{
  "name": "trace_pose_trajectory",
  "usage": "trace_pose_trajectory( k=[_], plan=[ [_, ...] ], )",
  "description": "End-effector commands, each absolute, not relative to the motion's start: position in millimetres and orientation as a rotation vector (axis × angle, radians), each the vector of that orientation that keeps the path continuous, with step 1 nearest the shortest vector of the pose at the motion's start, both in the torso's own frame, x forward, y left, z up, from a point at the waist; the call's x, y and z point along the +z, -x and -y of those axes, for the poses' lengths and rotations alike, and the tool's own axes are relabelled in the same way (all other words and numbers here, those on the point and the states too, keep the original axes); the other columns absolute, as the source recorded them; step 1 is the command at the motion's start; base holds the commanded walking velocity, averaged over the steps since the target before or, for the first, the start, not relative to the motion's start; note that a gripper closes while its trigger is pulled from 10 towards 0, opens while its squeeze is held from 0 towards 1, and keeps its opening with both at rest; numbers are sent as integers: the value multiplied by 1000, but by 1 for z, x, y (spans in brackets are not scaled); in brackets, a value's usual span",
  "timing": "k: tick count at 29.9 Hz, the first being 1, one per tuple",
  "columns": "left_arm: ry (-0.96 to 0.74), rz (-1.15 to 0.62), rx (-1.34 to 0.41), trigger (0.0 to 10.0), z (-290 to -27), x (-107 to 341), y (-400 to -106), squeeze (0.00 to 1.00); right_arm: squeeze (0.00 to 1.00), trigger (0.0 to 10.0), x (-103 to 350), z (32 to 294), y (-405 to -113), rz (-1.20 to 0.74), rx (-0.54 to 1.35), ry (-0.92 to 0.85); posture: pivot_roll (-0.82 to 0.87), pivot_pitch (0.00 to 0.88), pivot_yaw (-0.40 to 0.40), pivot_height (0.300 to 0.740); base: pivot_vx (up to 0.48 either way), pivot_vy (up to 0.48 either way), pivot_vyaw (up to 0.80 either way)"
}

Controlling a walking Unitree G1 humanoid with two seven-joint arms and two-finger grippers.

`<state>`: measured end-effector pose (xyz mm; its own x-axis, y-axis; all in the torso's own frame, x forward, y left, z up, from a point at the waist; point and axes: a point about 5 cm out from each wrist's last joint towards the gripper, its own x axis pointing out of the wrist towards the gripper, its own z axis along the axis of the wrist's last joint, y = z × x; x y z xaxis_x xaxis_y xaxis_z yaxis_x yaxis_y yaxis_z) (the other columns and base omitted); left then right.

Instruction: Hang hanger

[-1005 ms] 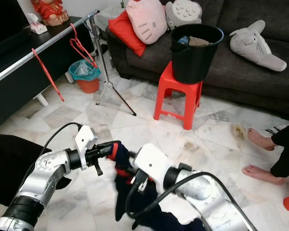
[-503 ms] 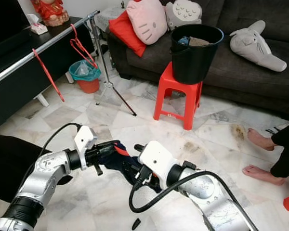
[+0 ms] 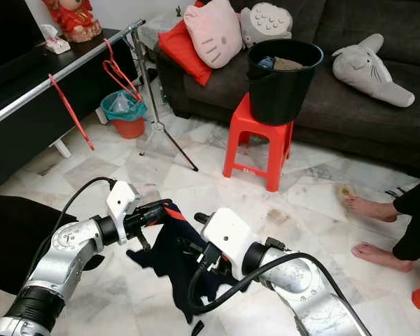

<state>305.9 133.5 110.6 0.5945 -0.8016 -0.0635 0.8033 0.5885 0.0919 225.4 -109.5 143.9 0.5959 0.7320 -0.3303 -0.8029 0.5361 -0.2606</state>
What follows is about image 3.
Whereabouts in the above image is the navy garment orange stripe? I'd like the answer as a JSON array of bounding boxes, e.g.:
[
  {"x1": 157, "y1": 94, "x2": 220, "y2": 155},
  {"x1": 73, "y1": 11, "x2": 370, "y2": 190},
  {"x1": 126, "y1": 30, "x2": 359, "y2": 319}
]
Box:
[{"x1": 126, "y1": 203, "x2": 246, "y2": 323}]

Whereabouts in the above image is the red plastic hanger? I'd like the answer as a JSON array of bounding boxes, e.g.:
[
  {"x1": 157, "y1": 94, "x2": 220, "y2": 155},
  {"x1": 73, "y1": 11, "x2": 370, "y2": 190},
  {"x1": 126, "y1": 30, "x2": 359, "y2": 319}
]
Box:
[
  {"x1": 48, "y1": 73, "x2": 97, "y2": 151},
  {"x1": 104, "y1": 38, "x2": 144, "y2": 104}
]

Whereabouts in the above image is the red plastic bucket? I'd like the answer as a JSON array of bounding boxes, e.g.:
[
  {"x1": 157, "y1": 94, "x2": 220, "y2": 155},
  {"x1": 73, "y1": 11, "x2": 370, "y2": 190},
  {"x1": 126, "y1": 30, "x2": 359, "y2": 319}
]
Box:
[{"x1": 113, "y1": 117, "x2": 146, "y2": 139}]

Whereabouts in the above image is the teal plastic bin liner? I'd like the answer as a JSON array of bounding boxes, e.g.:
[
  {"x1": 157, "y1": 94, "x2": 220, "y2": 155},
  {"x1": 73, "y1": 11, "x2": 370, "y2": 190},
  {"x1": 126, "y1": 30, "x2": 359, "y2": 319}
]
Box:
[{"x1": 101, "y1": 90, "x2": 148, "y2": 121}]

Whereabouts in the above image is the black shirt small white logo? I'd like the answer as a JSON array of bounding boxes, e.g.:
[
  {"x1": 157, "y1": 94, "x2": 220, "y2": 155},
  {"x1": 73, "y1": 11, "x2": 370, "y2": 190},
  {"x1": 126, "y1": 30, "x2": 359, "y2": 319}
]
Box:
[{"x1": 0, "y1": 195, "x2": 106, "y2": 295}]

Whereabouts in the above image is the black television console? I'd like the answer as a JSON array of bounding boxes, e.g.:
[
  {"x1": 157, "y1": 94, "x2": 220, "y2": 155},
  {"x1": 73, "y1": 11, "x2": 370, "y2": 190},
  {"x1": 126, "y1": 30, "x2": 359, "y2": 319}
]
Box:
[{"x1": 0, "y1": 28, "x2": 146, "y2": 193}]

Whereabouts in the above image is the black plastic bucket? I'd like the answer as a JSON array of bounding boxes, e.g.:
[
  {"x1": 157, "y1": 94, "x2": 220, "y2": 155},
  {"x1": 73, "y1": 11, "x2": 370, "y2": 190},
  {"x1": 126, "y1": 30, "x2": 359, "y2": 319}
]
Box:
[{"x1": 247, "y1": 38, "x2": 325, "y2": 127}]

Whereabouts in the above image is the red square cushion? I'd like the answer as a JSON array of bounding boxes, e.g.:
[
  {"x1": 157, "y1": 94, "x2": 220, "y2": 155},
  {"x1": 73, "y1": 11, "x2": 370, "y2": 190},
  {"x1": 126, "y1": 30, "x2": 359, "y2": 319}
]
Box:
[{"x1": 159, "y1": 0, "x2": 214, "y2": 87}]

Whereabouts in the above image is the silver metal clothes rack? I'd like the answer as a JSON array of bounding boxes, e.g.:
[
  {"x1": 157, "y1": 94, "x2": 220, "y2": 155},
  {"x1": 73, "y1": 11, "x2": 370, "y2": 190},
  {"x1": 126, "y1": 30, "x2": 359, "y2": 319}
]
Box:
[{"x1": 0, "y1": 20, "x2": 199, "y2": 172}]

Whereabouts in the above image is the person's bare foot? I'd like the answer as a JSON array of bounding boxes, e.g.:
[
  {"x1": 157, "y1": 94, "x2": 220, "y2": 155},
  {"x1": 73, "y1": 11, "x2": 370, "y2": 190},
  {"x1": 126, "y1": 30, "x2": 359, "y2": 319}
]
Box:
[
  {"x1": 352, "y1": 242, "x2": 414, "y2": 272},
  {"x1": 343, "y1": 195, "x2": 398, "y2": 223}
]

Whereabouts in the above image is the brown crumpled cloth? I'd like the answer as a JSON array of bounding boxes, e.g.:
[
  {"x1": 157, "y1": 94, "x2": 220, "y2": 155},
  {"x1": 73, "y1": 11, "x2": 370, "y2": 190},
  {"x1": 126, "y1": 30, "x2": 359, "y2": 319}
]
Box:
[{"x1": 273, "y1": 57, "x2": 307, "y2": 71}]

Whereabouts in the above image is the pink cat face pillow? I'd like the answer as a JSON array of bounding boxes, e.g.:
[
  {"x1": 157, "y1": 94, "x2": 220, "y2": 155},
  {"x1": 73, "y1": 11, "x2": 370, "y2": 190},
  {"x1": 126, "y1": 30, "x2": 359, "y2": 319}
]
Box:
[{"x1": 183, "y1": 0, "x2": 244, "y2": 69}]

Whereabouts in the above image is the grey speckled side table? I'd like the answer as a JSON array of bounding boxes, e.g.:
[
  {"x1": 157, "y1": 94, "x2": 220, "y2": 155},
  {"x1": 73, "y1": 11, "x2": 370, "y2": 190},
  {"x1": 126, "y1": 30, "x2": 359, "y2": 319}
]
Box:
[{"x1": 148, "y1": 13, "x2": 186, "y2": 36}]

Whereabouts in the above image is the white pink tissue box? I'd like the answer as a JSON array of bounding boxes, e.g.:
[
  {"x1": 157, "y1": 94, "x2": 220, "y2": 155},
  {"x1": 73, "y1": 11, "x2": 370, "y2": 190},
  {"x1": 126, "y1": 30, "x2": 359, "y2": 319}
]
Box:
[{"x1": 41, "y1": 24, "x2": 71, "y2": 55}]

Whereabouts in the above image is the red robed buddha figurine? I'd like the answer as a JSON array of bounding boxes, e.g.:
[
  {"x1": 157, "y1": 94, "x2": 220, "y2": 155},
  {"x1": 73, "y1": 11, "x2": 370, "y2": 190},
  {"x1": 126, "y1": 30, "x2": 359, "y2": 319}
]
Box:
[{"x1": 42, "y1": 0, "x2": 102, "y2": 44}]

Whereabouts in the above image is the black flat television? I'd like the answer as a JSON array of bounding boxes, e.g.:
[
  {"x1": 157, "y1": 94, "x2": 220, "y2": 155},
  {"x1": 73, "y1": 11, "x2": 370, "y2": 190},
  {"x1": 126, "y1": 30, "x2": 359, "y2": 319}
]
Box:
[{"x1": 0, "y1": 0, "x2": 43, "y2": 78}]

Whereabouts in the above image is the dark grey sofa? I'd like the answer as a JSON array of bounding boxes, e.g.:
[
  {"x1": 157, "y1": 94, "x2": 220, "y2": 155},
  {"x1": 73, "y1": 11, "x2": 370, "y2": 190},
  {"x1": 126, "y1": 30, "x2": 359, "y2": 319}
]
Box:
[{"x1": 157, "y1": 0, "x2": 420, "y2": 176}]

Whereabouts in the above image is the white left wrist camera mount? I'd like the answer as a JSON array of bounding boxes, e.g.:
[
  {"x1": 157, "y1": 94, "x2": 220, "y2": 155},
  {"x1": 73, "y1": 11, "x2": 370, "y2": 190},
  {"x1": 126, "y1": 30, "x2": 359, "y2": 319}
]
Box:
[{"x1": 106, "y1": 181, "x2": 142, "y2": 244}]

